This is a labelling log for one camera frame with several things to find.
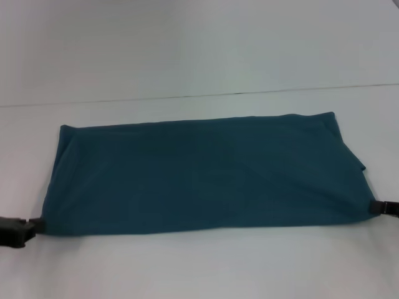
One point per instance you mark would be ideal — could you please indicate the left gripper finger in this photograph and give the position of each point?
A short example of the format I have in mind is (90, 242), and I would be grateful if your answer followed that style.
(15, 225)
(14, 239)

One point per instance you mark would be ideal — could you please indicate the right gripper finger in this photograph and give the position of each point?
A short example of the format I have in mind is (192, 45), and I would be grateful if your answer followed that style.
(385, 205)
(385, 212)

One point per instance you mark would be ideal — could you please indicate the teal t-shirt with FREE print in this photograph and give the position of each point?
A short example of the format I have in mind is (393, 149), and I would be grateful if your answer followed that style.
(202, 174)

